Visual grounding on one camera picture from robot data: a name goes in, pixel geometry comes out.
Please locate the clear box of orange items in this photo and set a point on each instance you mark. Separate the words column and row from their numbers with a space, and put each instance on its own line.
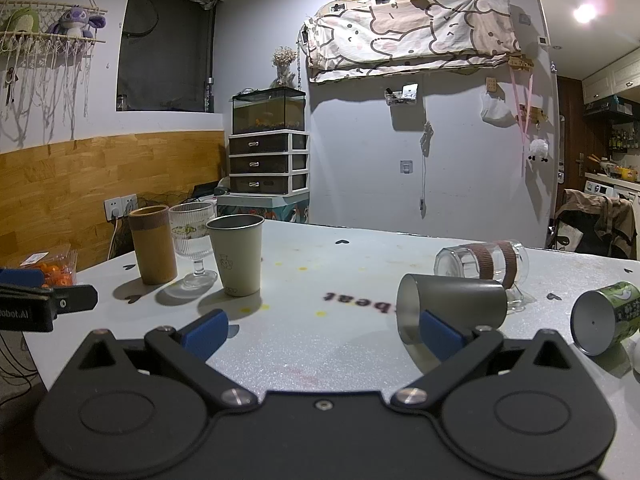
column 57, row 270

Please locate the white plastic drawer unit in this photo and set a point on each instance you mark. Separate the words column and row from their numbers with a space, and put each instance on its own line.
column 267, row 162

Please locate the glass fish tank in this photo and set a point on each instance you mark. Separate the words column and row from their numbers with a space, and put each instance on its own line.
column 267, row 112

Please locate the white wall switch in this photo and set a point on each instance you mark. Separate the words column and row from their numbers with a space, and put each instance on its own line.
column 406, row 167

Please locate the white washing machine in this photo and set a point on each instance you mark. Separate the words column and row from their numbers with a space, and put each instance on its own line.
column 612, row 187

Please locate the ceiling lamp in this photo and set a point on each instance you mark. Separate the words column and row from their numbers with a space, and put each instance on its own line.
column 585, row 12

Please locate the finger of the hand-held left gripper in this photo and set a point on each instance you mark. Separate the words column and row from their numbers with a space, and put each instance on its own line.
column 70, row 297
column 20, row 277

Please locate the white hanging bag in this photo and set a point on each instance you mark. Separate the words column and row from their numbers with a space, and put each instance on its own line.
column 496, row 107

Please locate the dark bottle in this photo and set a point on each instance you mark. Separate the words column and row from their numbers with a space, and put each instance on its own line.
column 209, row 95

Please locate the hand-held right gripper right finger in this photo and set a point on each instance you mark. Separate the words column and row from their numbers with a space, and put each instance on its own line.
column 439, row 337

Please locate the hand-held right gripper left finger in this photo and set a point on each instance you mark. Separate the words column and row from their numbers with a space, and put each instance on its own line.
column 206, row 334

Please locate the clear wall holder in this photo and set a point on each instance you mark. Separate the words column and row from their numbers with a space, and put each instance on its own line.
column 401, row 95

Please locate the dried flower bouquet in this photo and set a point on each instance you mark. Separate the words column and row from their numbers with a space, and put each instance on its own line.
column 284, row 60

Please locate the printed low cabinet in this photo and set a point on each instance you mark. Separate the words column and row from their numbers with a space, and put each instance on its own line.
column 280, row 207

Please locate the white sheep plush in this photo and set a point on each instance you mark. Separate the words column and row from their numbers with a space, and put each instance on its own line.
column 538, row 149

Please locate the pink hanging ribbon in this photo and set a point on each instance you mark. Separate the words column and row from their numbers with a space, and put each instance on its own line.
column 520, row 110

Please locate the green printed metal cup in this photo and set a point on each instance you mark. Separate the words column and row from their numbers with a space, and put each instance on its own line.
column 602, row 317

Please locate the clear glass cup brown bands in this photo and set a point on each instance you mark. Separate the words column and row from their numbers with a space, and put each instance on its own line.
column 470, row 259

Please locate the ribbed glass goblet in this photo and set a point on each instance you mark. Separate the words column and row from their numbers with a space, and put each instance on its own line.
column 192, row 240

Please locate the chair with brown jacket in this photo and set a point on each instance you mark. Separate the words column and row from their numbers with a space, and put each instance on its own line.
column 595, row 222

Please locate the dark window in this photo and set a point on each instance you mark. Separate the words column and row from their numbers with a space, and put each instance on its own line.
column 165, row 45

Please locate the green plush toy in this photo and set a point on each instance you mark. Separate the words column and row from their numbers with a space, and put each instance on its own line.
column 21, row 21

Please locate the grey metal cup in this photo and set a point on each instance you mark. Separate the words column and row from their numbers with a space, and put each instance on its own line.
column 465, row 297

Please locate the printed bear cloth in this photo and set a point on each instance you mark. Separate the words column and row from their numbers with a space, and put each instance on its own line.
column 405, row 32

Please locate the white wall socket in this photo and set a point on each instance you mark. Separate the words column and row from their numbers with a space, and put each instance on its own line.
column 120, row 206

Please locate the purple plush toy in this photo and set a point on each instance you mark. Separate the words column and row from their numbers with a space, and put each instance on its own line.
column 77, row 20

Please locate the white kitchen cupboard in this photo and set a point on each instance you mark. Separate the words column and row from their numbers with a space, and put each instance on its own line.
column 612, row 80

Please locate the brown cylindrical cup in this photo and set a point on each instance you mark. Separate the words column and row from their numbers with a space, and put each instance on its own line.
column 152, row 245

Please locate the beige metal cup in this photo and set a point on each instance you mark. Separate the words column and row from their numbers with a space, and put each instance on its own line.
column 237, row 255

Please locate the white macrame hammock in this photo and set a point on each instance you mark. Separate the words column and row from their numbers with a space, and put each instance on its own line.
column 45, row 60

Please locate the brown wooden door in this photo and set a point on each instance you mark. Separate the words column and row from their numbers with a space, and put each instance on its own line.
column 570, row 135

